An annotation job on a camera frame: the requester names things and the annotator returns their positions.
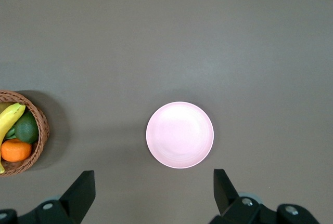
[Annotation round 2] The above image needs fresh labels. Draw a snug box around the olive brown kiwi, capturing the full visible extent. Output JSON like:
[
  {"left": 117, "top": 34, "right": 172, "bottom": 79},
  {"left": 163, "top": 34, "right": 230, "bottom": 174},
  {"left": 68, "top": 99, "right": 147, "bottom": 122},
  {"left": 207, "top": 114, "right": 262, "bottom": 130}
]
[{"left": 0, "top": 101, "right": 14, "bottom": 114}]

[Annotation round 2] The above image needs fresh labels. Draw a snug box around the dark green avocado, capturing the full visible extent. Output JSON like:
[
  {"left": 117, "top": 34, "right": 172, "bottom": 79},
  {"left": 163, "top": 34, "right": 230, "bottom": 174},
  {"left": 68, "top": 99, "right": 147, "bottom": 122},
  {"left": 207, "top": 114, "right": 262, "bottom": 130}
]
[{"left": 14, "top": 111, "right": 39, "bottom": 144}]

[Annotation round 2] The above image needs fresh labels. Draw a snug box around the brown wicker basket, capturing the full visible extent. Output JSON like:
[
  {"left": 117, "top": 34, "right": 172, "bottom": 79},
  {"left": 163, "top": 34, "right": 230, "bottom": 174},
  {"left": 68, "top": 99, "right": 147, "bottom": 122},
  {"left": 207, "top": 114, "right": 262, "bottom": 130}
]
[{"left": 0, "top": 90, "right": 50, "bottom": 177}]

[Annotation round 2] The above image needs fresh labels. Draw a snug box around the pink round plate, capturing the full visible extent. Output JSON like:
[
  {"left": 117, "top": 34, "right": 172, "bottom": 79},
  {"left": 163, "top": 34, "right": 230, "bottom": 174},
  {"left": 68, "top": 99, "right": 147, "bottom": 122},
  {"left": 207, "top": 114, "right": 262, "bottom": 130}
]
[{"left": 145, "top": 101, "right": 215, "bottom": 169}]

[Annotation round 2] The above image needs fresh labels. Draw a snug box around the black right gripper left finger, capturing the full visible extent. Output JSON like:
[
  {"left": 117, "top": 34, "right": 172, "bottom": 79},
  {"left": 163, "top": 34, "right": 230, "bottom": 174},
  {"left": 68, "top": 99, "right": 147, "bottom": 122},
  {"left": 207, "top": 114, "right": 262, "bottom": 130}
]
[{"left": 0, "top": 170, "right": 96, "bottom": 224}]

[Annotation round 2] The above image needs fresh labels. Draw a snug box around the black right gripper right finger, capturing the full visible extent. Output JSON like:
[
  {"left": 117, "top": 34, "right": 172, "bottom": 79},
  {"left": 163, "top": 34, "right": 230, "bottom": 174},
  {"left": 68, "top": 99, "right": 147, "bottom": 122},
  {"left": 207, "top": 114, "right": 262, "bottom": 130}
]
[{"left": 208, "top": 168, "right": 321, "bottom": 224}]

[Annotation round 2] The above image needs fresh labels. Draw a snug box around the yellow banana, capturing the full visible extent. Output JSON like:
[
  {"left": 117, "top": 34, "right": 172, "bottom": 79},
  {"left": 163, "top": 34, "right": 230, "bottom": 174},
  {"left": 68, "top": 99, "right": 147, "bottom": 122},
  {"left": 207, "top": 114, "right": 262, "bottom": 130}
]
[{"left": 0, "top": 102, "right": 27, "bottom": 175}]

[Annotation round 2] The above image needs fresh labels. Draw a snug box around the orange mandarin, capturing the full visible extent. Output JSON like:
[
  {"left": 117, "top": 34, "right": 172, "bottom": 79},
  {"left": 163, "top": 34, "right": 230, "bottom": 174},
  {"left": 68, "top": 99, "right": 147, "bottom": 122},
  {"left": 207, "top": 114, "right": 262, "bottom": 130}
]
[{"left": 1, "top": 138, "right": 33, "bottom": 162}]

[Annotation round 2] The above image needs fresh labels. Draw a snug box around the green bean pod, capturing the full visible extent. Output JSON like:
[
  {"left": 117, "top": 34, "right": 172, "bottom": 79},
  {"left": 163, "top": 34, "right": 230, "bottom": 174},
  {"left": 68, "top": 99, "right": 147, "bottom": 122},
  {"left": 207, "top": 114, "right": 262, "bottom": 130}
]
[{"left": 4, "top": 127, "right": 17, "bottom": 139}]

